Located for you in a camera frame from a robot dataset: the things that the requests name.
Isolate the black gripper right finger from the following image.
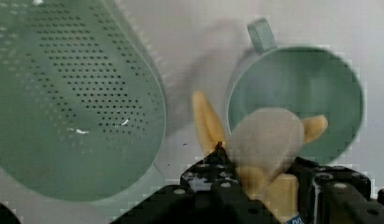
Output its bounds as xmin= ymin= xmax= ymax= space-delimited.
xmin=289 ymin=158 xmax=384 ymax=224

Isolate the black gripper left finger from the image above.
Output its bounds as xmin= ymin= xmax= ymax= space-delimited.
xmin=110 ymin=143 xmax=280 ymax=224

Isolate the plush peeled banana toy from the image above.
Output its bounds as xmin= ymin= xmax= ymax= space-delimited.
xmin=192 ymin=91 xmax=329 ymax=224

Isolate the green enamel mug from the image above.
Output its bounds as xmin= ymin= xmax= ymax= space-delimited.
xmin=225 ymin=18 xmax=364 ymax=164

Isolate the green perforated colander bowl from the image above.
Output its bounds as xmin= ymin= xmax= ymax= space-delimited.
xmin=0 ymin=0 xmax=166 ymax=202

